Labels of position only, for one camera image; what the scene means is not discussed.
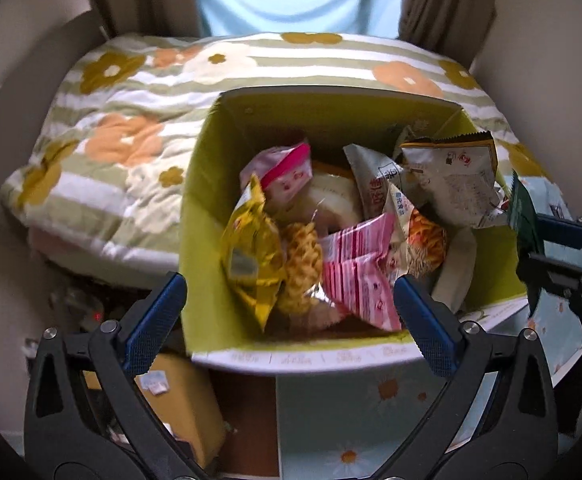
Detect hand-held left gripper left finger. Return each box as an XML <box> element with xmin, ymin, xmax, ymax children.
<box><xmin>24</xmin><ymin>271</ymin><xmax>207</xmax><ymax>480</ymax></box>

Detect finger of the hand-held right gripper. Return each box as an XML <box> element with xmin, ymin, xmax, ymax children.
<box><xmin>516</xmin><ymin>252</ymin><xmax>582</xmax><ymax>333</ymax></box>
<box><xmin>535</xmin><ymin>207</ymin><xmax>582</xmax><ymax>252</ymax></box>

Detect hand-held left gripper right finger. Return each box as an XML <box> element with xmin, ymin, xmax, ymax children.
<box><xmin>371</xmin><ymin>274</ymin><xmax>559</xmax><ymax>480</ymax></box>

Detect green snack packet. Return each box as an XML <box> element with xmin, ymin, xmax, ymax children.
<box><xmin>508</xmin><ymin>175</ymin><xmax>542</xmax><ymax>262</ymax></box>

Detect yellow snack packet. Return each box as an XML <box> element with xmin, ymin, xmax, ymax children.
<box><xmin>220</xmin><ymin>175</ymin><xmax>288</xmax><ymax>332</ymax></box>

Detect orange and cream snack packet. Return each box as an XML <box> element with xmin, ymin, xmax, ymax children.
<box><xmin>399</xmin><ymin>131</ymin><xmax>512</xmax><ymax>230</ymax></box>

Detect yellow-green cardboard box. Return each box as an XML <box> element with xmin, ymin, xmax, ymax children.
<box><xmin>178</xmin><ymin>86</ymin><xmax>530</xmax><ymax>379</ymax></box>

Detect clear packet of lattice crisps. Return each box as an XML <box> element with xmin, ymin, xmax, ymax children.
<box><xmin>280</xmin><ymin>222</ymin><xmax>326</xmax><ymax>317</ymax></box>

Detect plain white snack packet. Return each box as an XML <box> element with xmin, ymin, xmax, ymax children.
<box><xmin>431</xmin><ymin>230</ymin><xmax>478</xmax><ymax>312</ymax></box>
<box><xmin>311</xmin><ymin>172</ymin><xmax>363</xmax><ymax>234</ymax></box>

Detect grey newsprint snack packet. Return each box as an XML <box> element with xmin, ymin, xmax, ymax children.
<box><xmin>343</xmin><ymin>144</ymin><xmax>408</xmax><ymax>222</ymax></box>

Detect pink and white snack packet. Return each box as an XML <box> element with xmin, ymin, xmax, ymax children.
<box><xmin>240</xmin><ymin>142</ymin><xmax>315</xmax><ymax>202</ymax></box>

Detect pink striped snack packet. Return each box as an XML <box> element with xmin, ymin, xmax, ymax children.
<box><xmin>322</xmin><ymin>252</ymin><xmax>405</xmax><ymax>332</ymax></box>
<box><xmin>320</xmin><ymin>212</ymin><xmax>398</xmax><ymax>267</ymax></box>

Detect orange noodle print packet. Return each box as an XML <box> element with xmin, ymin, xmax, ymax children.
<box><xmin>395</xmin><ymin>195</ymin><xmax>450</xmax><ymax>282</ymax></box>

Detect tan cardboard box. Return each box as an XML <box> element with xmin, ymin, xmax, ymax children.
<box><xmin>84</xmin><ymin>352</ymin><xmax>228</xmax><ymax>467</ymax></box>

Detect daisy print tablecloth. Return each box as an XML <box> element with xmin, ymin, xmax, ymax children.
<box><xmin>275</xmin><ymin>170</ymin><xmax>582</xmax><ymax>480</ymax></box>

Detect floral striped blanket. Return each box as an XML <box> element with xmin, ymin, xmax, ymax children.
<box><xmin>0</xmin><ymin>32</ymin><xmax>548</xmax><ymax>272</ymax></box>

